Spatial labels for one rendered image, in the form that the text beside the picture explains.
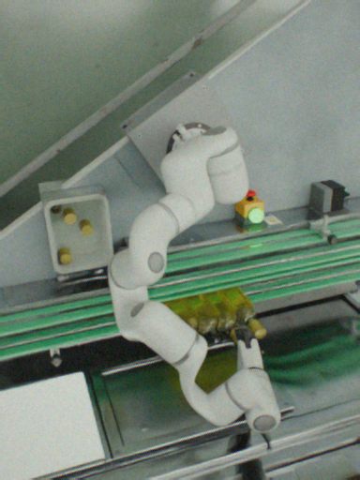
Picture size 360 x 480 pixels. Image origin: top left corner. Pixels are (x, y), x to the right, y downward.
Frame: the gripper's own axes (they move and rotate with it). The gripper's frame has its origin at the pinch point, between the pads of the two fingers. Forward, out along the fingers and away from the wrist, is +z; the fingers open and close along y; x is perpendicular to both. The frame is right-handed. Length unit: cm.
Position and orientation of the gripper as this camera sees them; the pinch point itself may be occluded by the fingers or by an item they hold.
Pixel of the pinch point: (241, 340)
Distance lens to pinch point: 140.1
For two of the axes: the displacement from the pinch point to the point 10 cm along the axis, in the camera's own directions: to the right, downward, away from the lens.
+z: -0.6, -4.5, 8.9
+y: -0.3, -8.9, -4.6
